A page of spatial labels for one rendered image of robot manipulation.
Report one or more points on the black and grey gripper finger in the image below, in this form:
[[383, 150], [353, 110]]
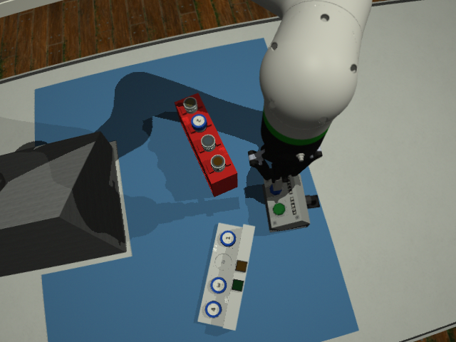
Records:
[[274, 173], [294, 170]]

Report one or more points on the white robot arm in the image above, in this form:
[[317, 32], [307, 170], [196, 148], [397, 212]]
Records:
[[309, 72]]

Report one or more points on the white button panel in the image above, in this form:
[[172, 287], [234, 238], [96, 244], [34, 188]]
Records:
[[286, 209]]

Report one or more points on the blue screw cap with number 3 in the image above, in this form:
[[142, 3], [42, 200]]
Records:
[[218, 285]]

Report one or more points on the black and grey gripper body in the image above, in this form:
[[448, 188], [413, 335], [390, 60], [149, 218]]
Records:
[[267, 155]]

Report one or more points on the blue flat mat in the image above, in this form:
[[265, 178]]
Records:
[[294, 289]]

